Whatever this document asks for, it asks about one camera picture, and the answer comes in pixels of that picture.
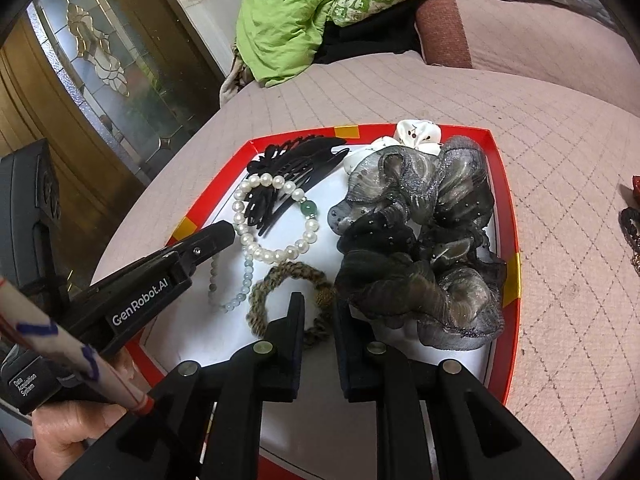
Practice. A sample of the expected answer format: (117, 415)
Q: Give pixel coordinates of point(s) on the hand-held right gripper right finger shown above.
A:
(350, 360)

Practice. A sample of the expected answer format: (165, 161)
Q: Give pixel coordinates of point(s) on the dark red hair accessory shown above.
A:
(631, 225)

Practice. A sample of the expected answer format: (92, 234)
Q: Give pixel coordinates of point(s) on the grey organza scrunchie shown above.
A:
(425, 240)

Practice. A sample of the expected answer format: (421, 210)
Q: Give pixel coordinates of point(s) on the beige fringed cloth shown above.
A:
(235, 82)

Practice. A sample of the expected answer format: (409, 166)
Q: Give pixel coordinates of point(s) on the white scrunchie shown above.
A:
(417, 132)

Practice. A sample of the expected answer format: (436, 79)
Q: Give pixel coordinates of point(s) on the black cloth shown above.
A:
(370, 35)

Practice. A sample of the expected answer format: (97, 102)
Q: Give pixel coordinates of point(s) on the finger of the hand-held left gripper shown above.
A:
(210, 240)

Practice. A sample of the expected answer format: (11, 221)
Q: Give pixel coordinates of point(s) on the person's left hand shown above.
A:
(55, 425)

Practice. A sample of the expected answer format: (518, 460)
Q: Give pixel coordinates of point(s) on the plain green quilt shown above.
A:
(280, 20)

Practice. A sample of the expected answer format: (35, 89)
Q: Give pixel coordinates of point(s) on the wooden door with leaded glass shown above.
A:
(100, 60)

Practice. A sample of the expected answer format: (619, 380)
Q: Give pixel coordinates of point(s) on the red cardboard tray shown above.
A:
(505, 200)

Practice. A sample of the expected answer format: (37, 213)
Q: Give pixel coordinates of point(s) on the white stick with blue marks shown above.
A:
(65, 345)

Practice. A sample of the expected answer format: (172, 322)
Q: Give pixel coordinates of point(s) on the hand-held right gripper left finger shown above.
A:
(287, 355)

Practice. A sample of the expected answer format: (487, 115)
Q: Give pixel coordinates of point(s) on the black plastic hair comb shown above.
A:
(300, 160)

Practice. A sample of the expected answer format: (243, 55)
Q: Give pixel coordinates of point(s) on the pink bolster pillow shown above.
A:
(525, 35)

